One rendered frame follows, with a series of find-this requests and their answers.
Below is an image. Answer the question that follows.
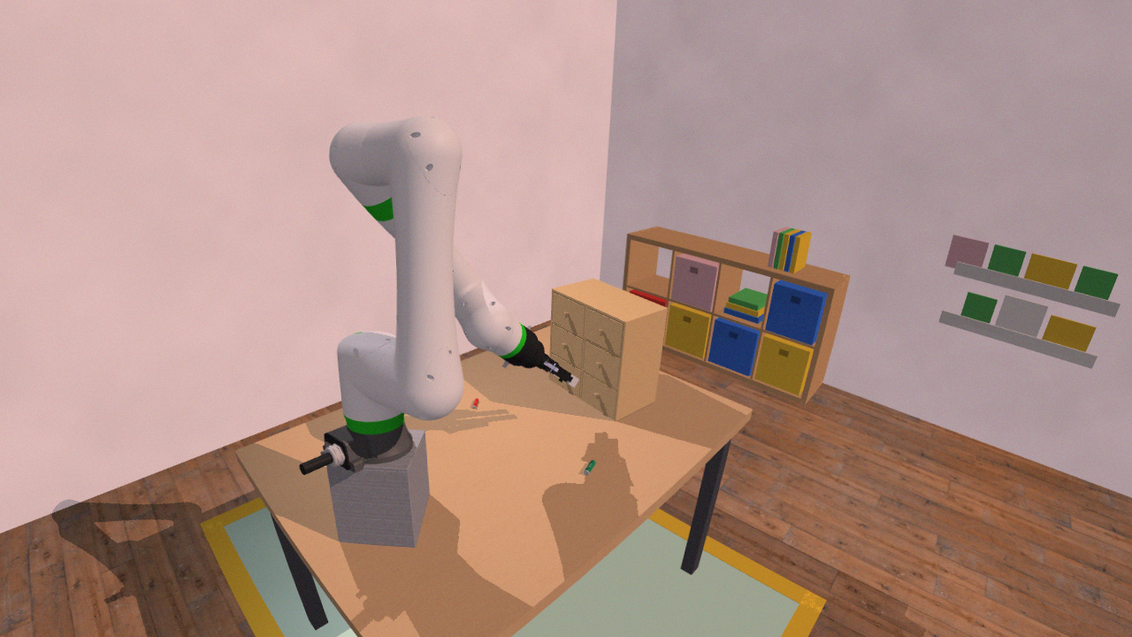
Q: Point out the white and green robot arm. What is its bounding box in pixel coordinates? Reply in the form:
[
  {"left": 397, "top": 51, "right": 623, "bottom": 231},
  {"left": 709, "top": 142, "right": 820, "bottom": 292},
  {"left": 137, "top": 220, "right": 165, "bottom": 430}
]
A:
[{"left": 300, "top": 117, "right": 539, "bottom": 475}]

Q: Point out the brown wooden drawer front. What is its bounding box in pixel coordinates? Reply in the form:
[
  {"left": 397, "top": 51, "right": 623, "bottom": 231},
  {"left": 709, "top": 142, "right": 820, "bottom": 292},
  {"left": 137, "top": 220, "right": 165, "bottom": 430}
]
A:
[
  {"left": 551, "top": 322, "right": 584, "bottom": 367},
  {"left": 584, "top": 341, "right": 621, "bottom": 388},
  {"left": 585, "top": 308, "right": 624, "bottom": 356},
  {"left": 550, "top": 353, "right": 581, "bottom": 396},
  {"left": 582, "top": 372, "right": 617, "bottom": 418},
  {"left": 554, "top": 292, "right": 585, "bottom": 336}
]

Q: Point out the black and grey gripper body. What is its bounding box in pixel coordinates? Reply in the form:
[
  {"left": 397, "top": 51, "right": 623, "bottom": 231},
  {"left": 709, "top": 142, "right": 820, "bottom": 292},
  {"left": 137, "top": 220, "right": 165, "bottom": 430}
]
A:
[{"left": 522, "top": 341, "right": 551, "bottom": 368}]

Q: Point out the small wooden chest of drawers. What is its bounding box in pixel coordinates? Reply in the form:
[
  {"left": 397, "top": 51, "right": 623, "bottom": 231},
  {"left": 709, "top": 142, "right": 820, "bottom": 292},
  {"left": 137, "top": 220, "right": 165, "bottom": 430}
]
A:
[{"left": 549, "top": 279, "right": 668, "bottom": 421}]

